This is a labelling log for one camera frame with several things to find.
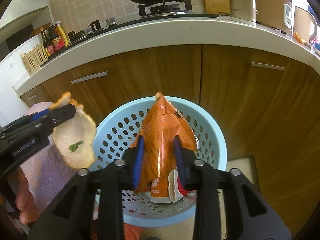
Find person hand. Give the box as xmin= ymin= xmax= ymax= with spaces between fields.
xmin=16 ymin=167 xmax=39 ymax=225

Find rice cooker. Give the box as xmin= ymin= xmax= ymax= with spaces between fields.
xmin=255 ymin=0 xmax=293 ymax=35

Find beige electric kettle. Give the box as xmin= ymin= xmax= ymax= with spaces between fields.
xmin=293 ymin=7 xmax=317 ymax=42

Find white countertop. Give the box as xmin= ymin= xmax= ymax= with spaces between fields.
xmin=13 ymin=17 xmax=319 ymax=96

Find wooden kitchen cabinets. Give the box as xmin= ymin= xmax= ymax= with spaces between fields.
xmin=21 ymin=45 xmax=319 ymax=235

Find light blue perforated basket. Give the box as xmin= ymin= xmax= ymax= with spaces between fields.
xmin=88 ymin=96 xmax=228 ymax=228

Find dark soy sauce bottle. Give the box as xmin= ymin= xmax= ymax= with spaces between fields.
xmin=41 ymin=29 xmax=55 ymax=57

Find beige utensil holder basket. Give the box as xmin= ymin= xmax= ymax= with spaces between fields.
xmin=21 ymin=44 xmax=48 ymax=76

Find bread slice with leaf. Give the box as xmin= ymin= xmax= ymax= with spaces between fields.
xmin=49 ymin=92 xmax=97 ymax=170

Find large dark sauce bottle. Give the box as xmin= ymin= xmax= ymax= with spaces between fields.
xmin=48 ymin=22 xmax=69 ymax=51

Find red white paper cup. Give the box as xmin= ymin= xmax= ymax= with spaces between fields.
xmin=168 ymin=169 xmax=189 ymax=203

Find steel thermos flask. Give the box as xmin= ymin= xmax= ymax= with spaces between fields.
xmin=229 ymin=0 xmax=257 ymax=26

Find pink floral tablecloth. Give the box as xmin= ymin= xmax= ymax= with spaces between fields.
xmin=15 ymin=101 xmax=101 ymax=221

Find white orange cup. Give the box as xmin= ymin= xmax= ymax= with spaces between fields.
xmin=150 ymin=178 xmax=171 ymax=204

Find black gas stove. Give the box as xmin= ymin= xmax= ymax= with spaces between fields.
xmin=48 ymin=0 xmax=220 ymax=61

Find orange foil wrapper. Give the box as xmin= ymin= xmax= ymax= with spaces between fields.
xmin=136 ymin=92 xmax=197 ymax=192

